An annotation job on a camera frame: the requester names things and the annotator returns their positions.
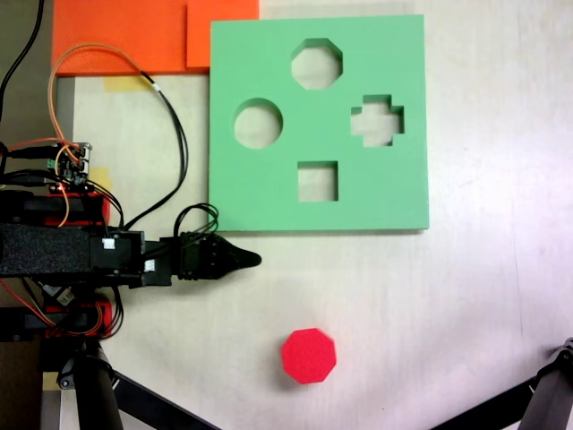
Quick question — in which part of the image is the short black wire loop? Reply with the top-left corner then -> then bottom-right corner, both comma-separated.
173,203 -> 220,238

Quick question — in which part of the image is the wide yellow tape strip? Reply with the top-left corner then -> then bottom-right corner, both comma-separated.
104,75 -> 151,94

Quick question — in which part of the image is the green shape sorter board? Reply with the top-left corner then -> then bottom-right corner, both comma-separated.
207,13 -> 431,234

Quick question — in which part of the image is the thin black wire pair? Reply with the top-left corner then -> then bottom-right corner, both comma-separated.
120,71 -> 190,229

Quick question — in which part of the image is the thick black cable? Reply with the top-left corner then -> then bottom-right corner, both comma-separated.
0,0 -> 46,125

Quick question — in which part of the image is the red and black clamp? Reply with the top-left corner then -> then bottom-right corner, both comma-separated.
0,299 -> 113,344
0,190 -> 113,228

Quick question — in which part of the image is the small orange raised plate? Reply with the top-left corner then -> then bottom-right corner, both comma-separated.
185,0 -> 260,72

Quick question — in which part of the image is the small yellow tape piece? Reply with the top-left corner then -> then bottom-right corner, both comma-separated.
89,167 -> 113,194

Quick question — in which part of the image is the thin orange wire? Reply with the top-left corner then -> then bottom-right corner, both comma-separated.
47,43 -> 149,153

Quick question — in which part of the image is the black plug cable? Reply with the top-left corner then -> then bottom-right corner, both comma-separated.
0,171 -> 50,187

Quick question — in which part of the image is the black tripod with grey joint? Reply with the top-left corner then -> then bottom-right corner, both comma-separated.
427,336 -> 573,430

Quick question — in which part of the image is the circuit board with connectors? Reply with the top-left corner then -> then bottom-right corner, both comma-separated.
44,141 -> 95,192

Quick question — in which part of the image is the red octagonal pillar block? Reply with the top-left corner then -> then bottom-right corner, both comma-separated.
280,328 -> 338,385

